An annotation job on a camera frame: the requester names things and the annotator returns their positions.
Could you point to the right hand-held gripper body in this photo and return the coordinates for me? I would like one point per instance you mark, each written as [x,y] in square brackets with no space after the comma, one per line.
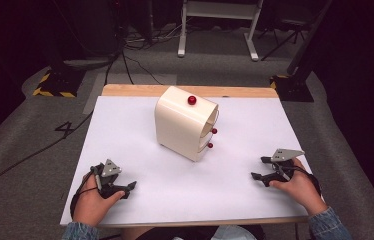
[283,160]

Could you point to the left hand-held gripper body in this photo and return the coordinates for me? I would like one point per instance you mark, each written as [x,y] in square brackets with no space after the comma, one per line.
[109,173]

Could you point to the cream mini drawer cabinet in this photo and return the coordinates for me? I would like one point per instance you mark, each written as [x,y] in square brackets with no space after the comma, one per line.
[179,128]

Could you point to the person's left hand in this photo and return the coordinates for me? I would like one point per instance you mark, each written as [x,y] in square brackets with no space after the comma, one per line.
[91,208]

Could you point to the person's right hand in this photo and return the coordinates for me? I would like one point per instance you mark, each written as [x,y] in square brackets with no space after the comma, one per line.
[303,191]

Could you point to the white table sheet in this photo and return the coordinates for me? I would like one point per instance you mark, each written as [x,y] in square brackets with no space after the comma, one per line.
[141,140]

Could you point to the black stand with striped base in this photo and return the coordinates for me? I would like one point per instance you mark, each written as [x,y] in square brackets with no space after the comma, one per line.
[58,83]
[293,88]

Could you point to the wooden table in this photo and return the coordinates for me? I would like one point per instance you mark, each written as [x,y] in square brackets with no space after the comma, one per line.
[131,90]

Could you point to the black tripod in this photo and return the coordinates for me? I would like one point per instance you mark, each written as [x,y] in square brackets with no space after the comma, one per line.
[290,30]

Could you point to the white metal table frame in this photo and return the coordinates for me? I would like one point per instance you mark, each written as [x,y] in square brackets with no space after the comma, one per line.
[221,10]

